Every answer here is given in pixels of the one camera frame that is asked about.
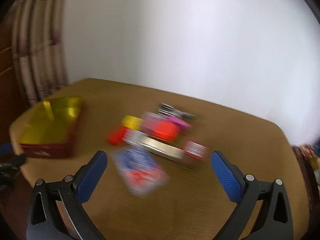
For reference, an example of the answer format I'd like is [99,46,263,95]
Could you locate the red gold tin box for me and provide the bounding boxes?
[17,96,84,159]

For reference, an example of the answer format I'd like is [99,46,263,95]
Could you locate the red rectangular block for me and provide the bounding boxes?
[106,126,127,146]

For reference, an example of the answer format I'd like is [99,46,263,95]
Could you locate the yellow toy block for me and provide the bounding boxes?
[122,115,143,131]

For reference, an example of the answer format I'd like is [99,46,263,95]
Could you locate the blue red toothpick box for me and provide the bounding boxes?
[112,146,169,197]

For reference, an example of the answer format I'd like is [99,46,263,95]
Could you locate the long gold silver box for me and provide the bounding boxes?
[123,129,184,161]

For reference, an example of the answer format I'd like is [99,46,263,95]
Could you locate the beige patterned curtain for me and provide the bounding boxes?
[11,0,68,106]

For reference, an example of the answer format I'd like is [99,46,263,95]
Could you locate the brown wooden door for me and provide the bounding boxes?
[0,24,28,145]

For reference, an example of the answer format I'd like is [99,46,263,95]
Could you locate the clear case red contents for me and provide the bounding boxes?
[140,112,180,142]

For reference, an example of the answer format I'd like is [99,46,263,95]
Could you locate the pink rectangular block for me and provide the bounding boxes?
[167,116,191,131]

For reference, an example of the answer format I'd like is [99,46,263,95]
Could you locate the large metal spring clamp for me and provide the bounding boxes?
[158,103,196,120]

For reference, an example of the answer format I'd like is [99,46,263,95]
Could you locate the small red white box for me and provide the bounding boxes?
[183,140,208,160]

